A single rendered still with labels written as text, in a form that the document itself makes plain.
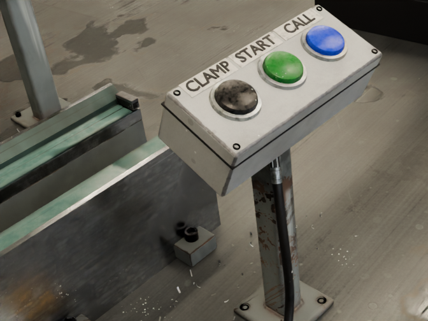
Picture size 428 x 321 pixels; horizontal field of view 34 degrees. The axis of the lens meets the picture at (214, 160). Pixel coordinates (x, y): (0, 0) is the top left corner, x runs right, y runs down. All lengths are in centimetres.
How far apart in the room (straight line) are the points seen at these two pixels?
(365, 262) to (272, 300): 12
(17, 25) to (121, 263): 40
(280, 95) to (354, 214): 32
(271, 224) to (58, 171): 26
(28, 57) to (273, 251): 51
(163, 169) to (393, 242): 25
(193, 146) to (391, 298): 30
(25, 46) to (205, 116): 55
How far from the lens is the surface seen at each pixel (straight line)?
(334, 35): 55
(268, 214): 60
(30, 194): 75
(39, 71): 101
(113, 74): 114
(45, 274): 65
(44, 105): 103
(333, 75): 53
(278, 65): 51
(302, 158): 88
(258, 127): 48
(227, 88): 48
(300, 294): 70
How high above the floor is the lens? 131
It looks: 35 degrees down
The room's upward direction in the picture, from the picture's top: 8 degrees counter-clockwise
